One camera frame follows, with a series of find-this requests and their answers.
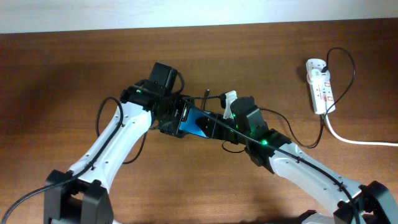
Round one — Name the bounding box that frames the white USB charger plug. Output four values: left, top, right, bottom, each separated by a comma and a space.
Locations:
307, 69, 330, 85

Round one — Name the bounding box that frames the white power strip cord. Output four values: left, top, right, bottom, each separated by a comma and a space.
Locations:
322, 113, 398, 147

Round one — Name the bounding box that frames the white power strip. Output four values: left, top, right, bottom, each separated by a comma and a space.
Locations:
305, 58, 335, 114

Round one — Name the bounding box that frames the blue screen Galaxy smartphone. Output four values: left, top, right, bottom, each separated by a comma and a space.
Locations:
178, 108, 207, 138

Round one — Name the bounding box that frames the black USB charging cable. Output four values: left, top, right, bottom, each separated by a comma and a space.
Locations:
203, 47, 356, 154

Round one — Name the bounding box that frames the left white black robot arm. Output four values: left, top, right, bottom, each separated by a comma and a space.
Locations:
44, 63, 183, 223

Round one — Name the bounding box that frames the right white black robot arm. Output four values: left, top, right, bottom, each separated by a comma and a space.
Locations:
196, 96, 397, 223

